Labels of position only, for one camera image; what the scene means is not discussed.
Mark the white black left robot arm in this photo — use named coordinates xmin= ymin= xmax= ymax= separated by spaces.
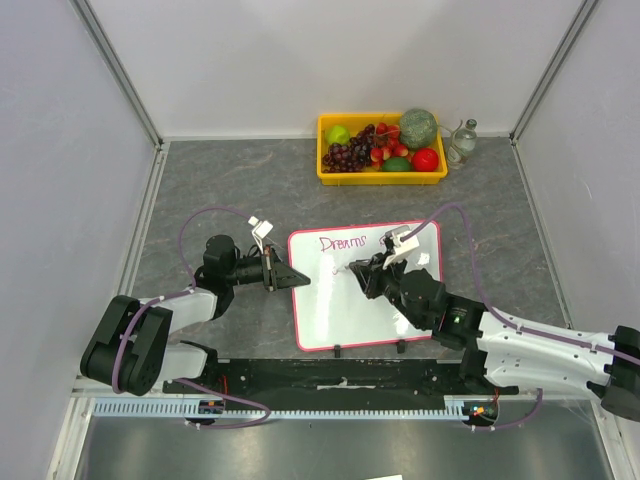
xmin=80 ymin=235 xmax=311 ymax=396

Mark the pink framed whiteboard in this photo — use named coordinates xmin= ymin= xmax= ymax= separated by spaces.
xmin=288 ymin=221 xmax=431 ymax=352

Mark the right aluminium frame post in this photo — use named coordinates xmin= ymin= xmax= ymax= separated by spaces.
xmin=509 ymin=0 xmax=600 ymax=145

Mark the left aluminium frame post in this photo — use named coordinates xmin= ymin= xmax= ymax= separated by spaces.
xmin=69 ymin=0 xmax=164 ymax=149

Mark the clear glass bottle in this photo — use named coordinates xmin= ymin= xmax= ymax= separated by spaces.
xmin=446 ymin=119 xmax=477 ymax=169

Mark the green netted melon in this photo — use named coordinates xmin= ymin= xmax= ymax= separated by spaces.
xmin=398 ymin=108 xmax=439 ymax=150

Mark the yellow plastic fruit bin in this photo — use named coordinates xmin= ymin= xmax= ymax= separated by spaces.
xmin=316 ymin=112 xmax=448 ymax=185

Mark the green apple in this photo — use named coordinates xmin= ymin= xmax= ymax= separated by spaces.
xmin=325 ymin=125 xmax=351 ymax=145

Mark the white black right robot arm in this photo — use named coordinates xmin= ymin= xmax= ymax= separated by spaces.
xmin=348 ymin=254 xmax=639 ymax=421

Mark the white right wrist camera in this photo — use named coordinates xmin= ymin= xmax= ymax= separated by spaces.
xmin=382 ymin=225 xmax=420 ymax=270

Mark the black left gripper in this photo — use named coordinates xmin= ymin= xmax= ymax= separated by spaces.
xmin=226 ymin=245 xmax=309 ymax=292

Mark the light blue slotted cable duct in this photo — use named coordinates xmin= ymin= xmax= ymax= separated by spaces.
xmin=92 ymin=397 xmax=469 ymax=421

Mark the dark purple grape bunch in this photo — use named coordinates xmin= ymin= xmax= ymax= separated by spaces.
xmin=321 ymin=124 xmax=374 ymax=173

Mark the green avocado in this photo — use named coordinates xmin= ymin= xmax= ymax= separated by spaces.
xmin=381 ymin=157 xmax=412 ymax=172

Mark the aluminium frame post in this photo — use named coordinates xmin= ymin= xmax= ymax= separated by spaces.
xmin=69 ymin=0 xmax=164 ymax=149
xmin=509 ymin=0 xmax=600 ymax=145

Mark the red tomato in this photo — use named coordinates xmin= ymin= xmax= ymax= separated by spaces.
xmin=411 ymin=148 xmax=440 ymax=172

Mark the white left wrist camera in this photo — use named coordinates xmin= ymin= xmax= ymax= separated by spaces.
xmin=247 ymin=216 xmax=273 ymax=255

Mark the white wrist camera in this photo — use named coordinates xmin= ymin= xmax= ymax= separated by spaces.
xmin=247 ymin=216 xmax=273 ymax=255
xmin=382 ymin=225 xmax=420 ymax=270

